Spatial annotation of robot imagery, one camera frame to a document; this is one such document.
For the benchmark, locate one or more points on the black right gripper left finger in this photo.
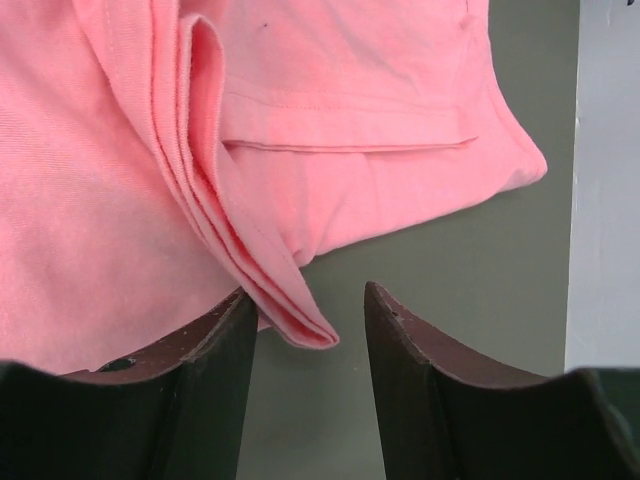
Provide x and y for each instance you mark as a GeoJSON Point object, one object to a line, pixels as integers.
{"type": "Point", "coordinates": [172, 410]}

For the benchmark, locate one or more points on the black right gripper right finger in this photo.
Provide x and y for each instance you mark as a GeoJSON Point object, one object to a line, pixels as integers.
{"type": "Point", "coordinates": [446, 411]}

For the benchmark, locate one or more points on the pink t-shirt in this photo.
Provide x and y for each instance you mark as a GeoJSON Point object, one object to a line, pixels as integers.
{"type": "Point", "coordinates": [158, 155]}

